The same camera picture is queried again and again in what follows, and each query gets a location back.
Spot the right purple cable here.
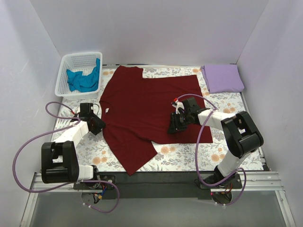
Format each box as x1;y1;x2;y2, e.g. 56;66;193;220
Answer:
174;94;247;207

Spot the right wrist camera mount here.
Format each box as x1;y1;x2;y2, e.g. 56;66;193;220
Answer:
172;98;184;114

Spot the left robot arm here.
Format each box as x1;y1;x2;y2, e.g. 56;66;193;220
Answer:
41;103;106;189

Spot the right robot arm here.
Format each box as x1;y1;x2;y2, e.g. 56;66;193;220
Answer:
168;97;264;188

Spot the folded purple t-shirt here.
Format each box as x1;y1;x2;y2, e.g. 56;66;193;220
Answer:
201;64;244;94

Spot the teal t-shirt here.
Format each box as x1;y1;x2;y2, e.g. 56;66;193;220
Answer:
66;58;100;93

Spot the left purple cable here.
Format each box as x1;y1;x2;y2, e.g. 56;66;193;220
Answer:
12;101;121;214

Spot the dark red t-shirt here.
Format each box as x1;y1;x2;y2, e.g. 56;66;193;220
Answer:
100;66;202;175

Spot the floral table mat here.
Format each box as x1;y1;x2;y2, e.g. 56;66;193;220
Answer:
46;67;265;172

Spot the aluminium front rail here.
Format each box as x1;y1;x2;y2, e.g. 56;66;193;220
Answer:
31;171;285;191

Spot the white plastic basket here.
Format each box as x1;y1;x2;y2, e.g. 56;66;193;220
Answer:
55;52;103;100

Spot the purple cable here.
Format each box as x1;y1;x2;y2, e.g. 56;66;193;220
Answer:
12;101;121;214
174;94;247;207

